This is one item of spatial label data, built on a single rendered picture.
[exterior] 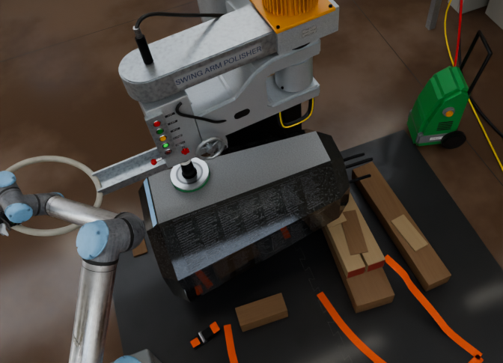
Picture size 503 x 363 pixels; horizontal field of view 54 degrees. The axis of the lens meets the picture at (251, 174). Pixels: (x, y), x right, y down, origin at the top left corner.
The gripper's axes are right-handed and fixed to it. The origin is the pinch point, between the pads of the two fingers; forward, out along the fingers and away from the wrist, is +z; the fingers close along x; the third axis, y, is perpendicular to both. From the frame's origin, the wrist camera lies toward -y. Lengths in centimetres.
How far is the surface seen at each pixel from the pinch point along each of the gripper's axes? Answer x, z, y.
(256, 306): 86, 63, 103
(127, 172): 56, -10, 18
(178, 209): 69, 7, 44
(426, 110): 242, -20, 120
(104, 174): 49, -7, 9
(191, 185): 80, -3, 42
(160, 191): 73, 9, 28
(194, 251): 64, 22, 63
